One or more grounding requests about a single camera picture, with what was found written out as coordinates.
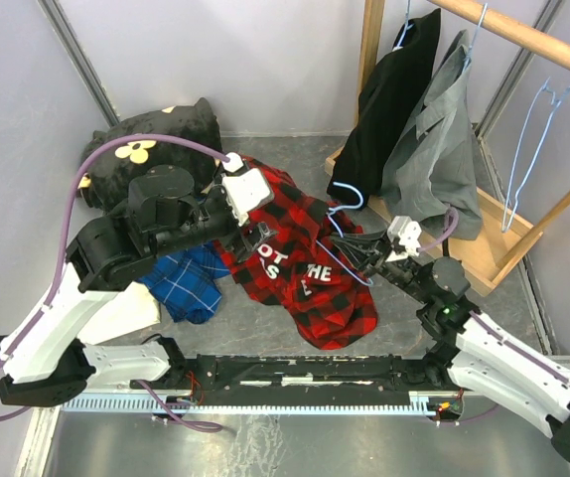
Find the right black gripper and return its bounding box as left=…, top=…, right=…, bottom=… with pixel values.
left=328, top=229, right=431, bottom=304

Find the light blue wire hanger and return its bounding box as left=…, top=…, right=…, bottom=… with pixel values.
left=314, top=180, right=375, bottom=288

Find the red black plaid shirt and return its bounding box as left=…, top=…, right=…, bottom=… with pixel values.
left=214, top=156, right=378, bottom=350

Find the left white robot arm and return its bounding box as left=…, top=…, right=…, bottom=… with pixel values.
left=0, top=164, right=274, bottom=407

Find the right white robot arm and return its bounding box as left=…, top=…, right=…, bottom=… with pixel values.
left=330, top=232, right=570, bottom=463

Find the blue plaid shirt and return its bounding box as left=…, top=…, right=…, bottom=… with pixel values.
left=137, top=243, right=229, bottom=325

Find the grey hanging shirt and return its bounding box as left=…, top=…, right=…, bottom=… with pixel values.
left=378, top=30, right=483, bottom=240

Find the blue hanger under grey shirt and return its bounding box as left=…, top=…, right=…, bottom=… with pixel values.
left=463, top=2, right=488, bottom=70

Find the blue hanger under black garment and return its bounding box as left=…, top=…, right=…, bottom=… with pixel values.
left=392, top=0, right=412, bottom=52

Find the white folded cloth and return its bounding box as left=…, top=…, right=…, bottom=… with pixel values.
left=77, top=282, right=160, bottom=345

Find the black flower-print garment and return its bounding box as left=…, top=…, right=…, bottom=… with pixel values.
left=78, top=98, right=222, bottom=213

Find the black hanging garment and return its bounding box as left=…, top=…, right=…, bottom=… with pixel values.
left=327, top=9, right=441, bottom=204

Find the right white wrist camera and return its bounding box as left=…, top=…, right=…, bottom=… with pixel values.
left=386, top=216, right=422, bottom=262

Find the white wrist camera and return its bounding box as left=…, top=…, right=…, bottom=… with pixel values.
left=386, top=216, right=422, bottom=262
left=221, top=153, right=274, bottom=226

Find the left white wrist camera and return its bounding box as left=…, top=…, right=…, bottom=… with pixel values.
left=221, top=153, right=274, bottom=226

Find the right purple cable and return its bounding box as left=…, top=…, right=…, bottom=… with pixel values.
left=416, top=206, right=461, bottom=252

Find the purple cable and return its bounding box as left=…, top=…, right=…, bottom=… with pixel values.
left=416, top=206, right=461, bottom=252
left=0, top=134, right=234, bottom=423

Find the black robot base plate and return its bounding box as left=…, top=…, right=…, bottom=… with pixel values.
left=150, top=353, right=459, bottom=406

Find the wooden clothes rack frame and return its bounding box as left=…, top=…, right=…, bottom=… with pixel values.
left=324, top=0, right=570, bottom=298

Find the light blue cable duct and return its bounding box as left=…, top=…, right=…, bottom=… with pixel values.
left=62, top=393, right=436, bottom=417

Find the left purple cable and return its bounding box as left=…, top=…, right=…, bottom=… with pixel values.
left=0, top=134, right=234, bottom=423

